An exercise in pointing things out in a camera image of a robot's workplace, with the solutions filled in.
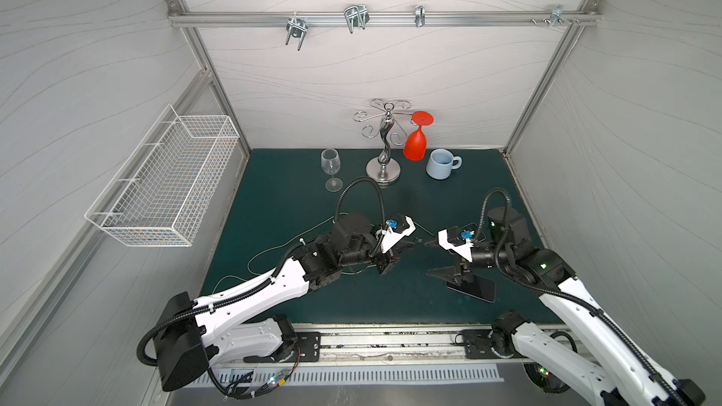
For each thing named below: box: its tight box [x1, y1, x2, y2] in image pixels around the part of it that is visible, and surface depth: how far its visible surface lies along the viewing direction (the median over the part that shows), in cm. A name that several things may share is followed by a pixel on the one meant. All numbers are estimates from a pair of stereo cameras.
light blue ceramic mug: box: [425, 147, 463, 181], surface depth 113 cm
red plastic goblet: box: [403, 110, 435, 162], surface depth 98 cm
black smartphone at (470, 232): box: [446, 222, 487, 246], surface depth 55 cm
